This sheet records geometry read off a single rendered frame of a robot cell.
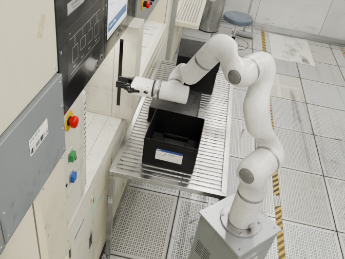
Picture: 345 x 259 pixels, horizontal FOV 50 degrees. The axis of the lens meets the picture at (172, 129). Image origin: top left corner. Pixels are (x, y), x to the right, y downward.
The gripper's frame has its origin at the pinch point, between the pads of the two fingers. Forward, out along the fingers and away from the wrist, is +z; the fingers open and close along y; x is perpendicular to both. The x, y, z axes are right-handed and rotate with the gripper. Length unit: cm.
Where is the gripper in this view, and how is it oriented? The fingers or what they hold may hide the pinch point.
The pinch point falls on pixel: (121, 82)
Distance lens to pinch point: 173.8
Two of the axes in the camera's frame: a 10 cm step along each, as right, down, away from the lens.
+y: 1.5, -5.9, 8.0
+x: 1.4, -7.8, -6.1
